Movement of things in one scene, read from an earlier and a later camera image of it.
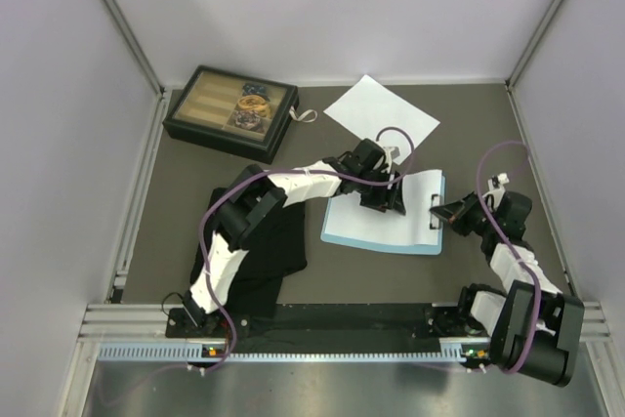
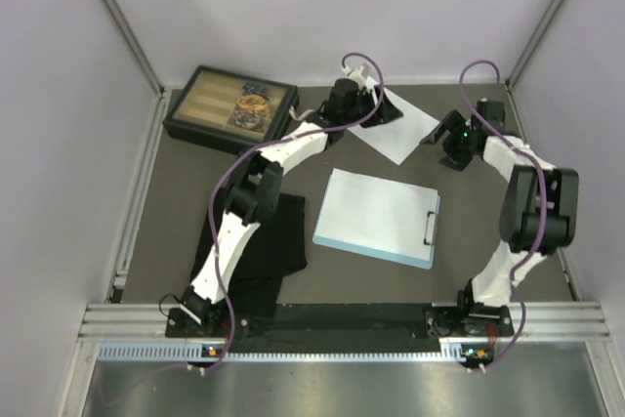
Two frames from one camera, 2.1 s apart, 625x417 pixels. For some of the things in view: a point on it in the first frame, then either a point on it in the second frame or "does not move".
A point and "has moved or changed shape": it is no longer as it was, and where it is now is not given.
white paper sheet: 376,113 does not move
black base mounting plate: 339,321 does not move
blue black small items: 254,88 does not move
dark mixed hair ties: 249,119 does not move
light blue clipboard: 430,249 has moved or changed shape
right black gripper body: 476,221 to 457,145
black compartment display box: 238,113 does not move
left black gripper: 385,198 to 388,111
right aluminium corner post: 549,17 does not move
